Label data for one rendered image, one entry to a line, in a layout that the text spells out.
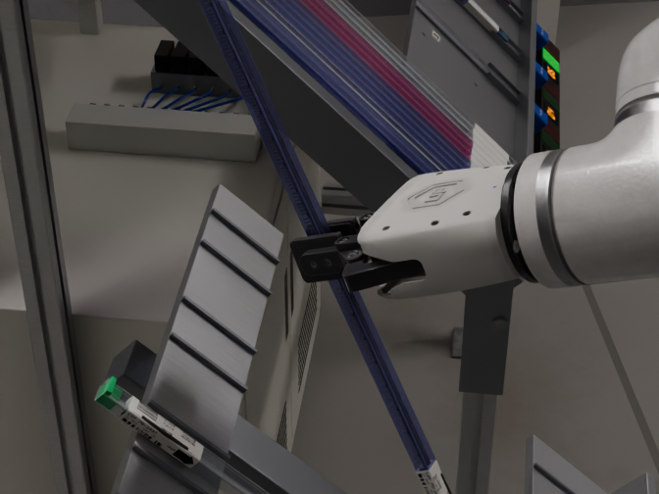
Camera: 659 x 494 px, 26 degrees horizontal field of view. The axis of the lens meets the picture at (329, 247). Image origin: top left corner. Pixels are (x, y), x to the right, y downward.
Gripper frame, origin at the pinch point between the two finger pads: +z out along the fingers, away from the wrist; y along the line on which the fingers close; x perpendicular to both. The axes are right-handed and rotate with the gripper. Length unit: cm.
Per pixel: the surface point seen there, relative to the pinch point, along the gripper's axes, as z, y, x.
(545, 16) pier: 85, -229, 44
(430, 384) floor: 74, -113, 75
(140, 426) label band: 9.0, 14.0, 4.6
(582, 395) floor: 51, -123, 85
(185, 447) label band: 7.5, 12.6, 7.2
